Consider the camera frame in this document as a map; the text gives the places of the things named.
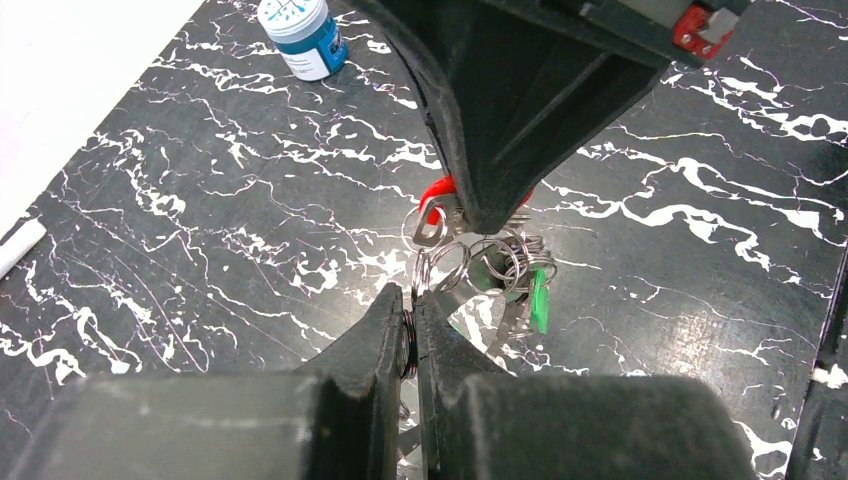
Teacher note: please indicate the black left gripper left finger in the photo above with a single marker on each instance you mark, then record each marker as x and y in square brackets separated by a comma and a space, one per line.
[334, 417]

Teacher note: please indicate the blue white paint jar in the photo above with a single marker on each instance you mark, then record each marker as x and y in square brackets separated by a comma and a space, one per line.
[306, 35]

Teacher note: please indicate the green tagged key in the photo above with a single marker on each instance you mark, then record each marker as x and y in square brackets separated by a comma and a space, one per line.
[529, 312]

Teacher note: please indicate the red tagged key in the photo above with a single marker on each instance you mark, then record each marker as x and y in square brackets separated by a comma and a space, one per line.
[440, 219]

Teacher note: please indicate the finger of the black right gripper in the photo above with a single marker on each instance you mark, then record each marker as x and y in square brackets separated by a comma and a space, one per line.
[510, 89]

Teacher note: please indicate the orange white marker pen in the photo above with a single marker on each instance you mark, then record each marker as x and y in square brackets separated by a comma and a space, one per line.
[20, 243]

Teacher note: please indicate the round metal key organizer disc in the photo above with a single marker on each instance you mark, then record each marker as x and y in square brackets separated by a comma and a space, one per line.
[488, 266]

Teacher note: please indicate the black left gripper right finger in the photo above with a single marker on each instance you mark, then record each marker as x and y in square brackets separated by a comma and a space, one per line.
[480, 422]

